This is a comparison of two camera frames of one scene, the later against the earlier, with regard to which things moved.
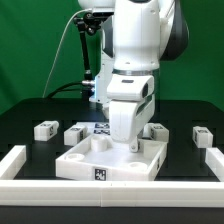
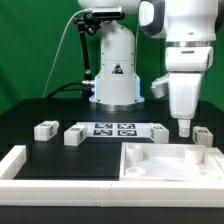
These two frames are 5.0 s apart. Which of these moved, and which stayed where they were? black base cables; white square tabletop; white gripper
Moved: white square tabletop; white gripper
Stayed: black base cables
